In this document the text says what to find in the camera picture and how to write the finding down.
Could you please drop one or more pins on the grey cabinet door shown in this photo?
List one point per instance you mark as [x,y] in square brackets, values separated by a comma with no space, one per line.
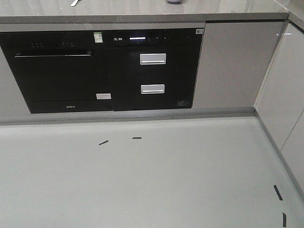
[233,61]

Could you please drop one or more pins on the pale green plastic spoon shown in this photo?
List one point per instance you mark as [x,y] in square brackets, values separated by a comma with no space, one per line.
[74,3]

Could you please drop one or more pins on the black built-in dishwasher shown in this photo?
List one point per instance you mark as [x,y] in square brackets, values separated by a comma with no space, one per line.
[59,70]

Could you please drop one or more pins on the black drawer disinfection cabinet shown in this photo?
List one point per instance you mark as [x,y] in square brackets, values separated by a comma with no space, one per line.
[152,69]

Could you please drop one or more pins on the purple plastic bowl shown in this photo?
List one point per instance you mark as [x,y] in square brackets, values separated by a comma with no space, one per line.
[174,1]

